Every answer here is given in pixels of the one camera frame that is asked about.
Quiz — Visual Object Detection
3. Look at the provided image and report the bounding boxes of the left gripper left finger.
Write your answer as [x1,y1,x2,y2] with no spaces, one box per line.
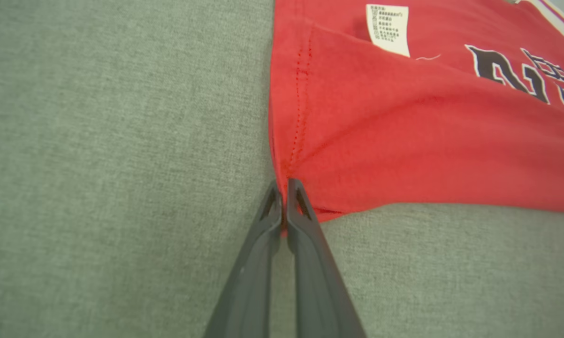
[202,181,283,338]

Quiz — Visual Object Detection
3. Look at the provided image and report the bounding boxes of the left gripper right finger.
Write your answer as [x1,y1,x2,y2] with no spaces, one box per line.
[287,177,367,338]

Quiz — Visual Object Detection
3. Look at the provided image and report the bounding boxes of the red and white shirt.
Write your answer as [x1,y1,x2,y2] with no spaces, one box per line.
[268,0,564,236]

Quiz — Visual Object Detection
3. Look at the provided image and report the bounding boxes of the grey fabric sofa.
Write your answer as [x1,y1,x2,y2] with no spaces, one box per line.
[0,0,564,338]

